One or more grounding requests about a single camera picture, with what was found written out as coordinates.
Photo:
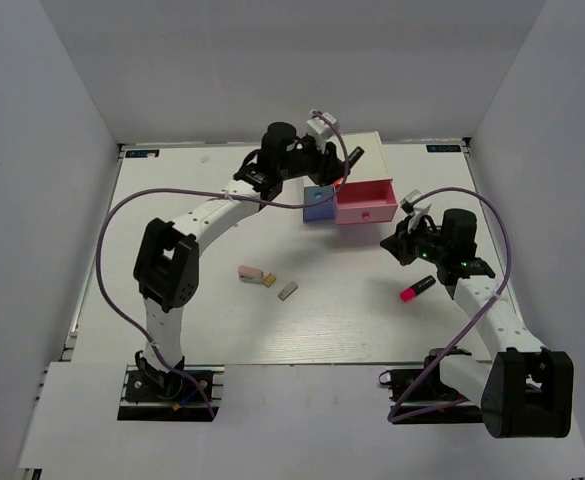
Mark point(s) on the white dirty eraser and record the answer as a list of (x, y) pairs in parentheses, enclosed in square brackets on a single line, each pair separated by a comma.
[(288, 290)]

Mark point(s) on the orange black highlighter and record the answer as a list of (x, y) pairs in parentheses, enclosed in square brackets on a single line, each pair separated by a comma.
[(353, 157)]

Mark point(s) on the pink drawer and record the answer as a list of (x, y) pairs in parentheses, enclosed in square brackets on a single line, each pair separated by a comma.
[(365, 202)]

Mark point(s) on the dark blue drawer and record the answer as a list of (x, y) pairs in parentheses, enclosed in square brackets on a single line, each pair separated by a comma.
[(318, 203)]

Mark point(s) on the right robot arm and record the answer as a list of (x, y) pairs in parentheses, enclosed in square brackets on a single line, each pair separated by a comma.
[(526, 389)]

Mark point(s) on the pink correction tape dispenser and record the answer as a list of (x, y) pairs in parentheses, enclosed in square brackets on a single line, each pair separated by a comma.
[(250, 274)]

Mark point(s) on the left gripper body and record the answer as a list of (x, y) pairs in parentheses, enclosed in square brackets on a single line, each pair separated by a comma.
[(309, 162)]

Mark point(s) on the yellow eraser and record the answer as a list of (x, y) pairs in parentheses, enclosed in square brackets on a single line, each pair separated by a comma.
[(269, 280)]

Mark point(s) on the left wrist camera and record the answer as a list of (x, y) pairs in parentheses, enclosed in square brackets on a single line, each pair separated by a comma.
[(322, 126)]

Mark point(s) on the pink black highlighter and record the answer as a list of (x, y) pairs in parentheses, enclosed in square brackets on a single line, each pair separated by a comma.
[(417, 289)]

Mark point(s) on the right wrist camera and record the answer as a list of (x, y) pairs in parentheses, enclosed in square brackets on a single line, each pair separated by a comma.
[(414, 209)]

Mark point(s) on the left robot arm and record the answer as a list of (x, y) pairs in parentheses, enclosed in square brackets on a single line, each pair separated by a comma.
[(167, 265)]

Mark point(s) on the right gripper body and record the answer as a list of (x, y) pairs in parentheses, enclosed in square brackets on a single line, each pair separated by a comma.
[(421, 243)]

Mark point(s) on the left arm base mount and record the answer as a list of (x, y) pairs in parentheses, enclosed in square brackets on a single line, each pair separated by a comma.
[(142, 400)]

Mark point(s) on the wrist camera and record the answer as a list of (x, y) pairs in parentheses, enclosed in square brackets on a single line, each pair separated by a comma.
[(414, 209), (322, 126)]

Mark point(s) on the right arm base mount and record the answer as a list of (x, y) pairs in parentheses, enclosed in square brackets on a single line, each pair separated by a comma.
[(397, 379)]

